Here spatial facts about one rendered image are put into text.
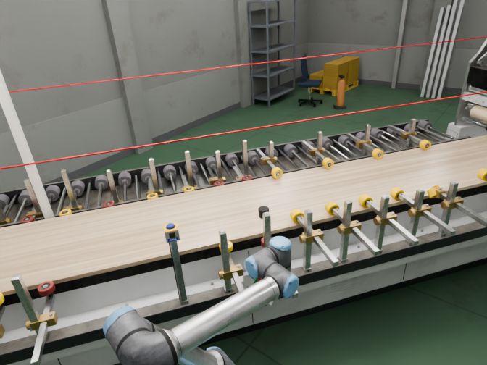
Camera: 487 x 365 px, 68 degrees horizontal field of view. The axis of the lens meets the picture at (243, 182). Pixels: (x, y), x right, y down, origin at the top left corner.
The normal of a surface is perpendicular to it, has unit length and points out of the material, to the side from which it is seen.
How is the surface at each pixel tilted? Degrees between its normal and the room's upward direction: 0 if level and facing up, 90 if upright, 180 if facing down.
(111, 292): 90
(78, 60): 90
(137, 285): 90
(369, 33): 90
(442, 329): 0
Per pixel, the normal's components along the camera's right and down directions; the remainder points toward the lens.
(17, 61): 0.79, 0.26
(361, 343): -0.06, -0.88
